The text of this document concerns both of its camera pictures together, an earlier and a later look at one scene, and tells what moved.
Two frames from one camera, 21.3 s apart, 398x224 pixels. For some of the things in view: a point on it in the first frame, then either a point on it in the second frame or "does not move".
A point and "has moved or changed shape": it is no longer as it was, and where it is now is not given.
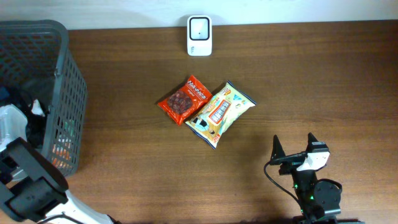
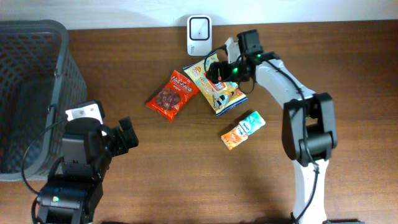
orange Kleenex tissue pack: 61,150 has moved or changed shape
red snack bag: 186,101 -> 173,96
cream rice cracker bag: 216,116 -> 197,71
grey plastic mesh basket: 38,74 does not move
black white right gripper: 289,167 -> 216,72
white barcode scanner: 199,35 does not move
